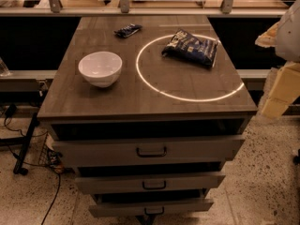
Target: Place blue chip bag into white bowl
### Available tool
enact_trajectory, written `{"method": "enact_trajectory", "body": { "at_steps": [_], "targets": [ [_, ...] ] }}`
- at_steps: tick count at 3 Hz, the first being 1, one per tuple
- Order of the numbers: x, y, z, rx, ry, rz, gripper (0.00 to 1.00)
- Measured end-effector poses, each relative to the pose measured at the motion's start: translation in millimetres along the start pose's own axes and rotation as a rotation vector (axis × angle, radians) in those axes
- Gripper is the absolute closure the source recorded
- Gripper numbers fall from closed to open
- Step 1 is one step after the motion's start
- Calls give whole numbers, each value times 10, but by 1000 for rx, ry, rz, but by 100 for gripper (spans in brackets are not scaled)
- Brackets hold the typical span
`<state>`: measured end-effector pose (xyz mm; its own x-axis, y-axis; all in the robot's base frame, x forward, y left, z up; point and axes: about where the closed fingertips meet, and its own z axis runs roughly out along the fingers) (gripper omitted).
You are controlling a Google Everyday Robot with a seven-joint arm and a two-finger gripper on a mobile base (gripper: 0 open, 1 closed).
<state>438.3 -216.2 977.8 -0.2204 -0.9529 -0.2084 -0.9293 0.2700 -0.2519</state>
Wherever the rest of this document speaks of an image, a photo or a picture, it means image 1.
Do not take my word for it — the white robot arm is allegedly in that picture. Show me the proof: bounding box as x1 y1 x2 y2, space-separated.
255 0 300 118

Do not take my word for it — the metal railing frame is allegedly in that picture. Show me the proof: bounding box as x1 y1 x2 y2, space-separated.
0 0 288 16

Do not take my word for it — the wire basket with items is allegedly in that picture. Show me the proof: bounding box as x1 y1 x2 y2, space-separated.
39 134 65 174

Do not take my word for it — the drawer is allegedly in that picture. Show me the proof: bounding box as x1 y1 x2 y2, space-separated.
88 199 214 218
75 172 225 194
52 135 245 167

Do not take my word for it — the blue chip bag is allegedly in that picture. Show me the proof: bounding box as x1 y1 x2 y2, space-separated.
161 29 218 68

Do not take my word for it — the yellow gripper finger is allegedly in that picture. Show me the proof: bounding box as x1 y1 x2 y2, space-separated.
262 62 300 119
255 22 278 48

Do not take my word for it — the middle drawer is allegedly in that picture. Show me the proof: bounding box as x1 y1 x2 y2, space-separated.
75 172 225 194

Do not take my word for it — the bottom drawer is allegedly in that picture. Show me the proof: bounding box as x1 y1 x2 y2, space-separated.
88 199 214 218

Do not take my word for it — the top drawer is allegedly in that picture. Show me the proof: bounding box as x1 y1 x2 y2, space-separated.
52 135 245 167

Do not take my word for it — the black stand leg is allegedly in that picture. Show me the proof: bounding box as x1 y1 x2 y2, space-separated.
13 112 38 175

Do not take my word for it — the grey drawer cabinet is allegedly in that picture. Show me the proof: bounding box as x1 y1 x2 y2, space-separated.
37 14 259 225

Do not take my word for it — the white bowl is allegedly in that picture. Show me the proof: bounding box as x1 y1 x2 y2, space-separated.
78 52 123 88

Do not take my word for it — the small dark snack packet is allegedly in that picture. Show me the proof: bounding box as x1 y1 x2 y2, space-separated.
114 23 143 38

